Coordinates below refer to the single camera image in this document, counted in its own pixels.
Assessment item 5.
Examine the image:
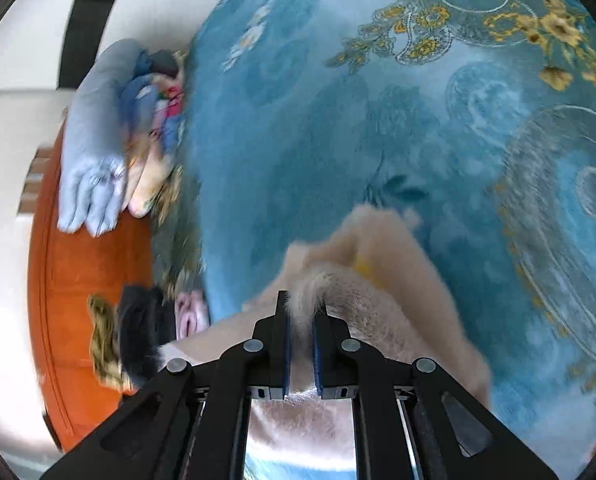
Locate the dark navy cloth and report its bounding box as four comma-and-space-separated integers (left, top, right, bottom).
116, 284, 179, 391

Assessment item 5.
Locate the yellow patterned cloth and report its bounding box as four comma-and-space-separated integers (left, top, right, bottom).
87, 294, 135, 392

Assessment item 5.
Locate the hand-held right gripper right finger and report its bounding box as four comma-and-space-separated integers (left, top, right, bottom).
312, 306, 561, 480

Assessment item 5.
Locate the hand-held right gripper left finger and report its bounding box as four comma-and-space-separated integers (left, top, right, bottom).
41, 290, 292, 480

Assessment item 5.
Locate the folded light blue blanket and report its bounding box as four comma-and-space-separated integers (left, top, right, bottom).
58, 39, 146, 237

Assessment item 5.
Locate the pink fuzzy cloth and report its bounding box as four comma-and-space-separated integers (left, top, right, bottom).
174, 290, 211, 341

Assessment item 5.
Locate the pile of colourful folded clothes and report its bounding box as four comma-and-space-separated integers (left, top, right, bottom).
120, 49, 189, 218

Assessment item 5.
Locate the orange wooden table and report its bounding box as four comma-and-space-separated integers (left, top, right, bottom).
26, 120, 159, 453

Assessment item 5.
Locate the beige fuzzy garment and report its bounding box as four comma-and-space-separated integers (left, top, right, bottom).
158, 203, 494, 458

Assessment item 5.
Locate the blue floral blanket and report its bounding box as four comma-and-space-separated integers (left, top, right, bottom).
150, 0, 596, 480

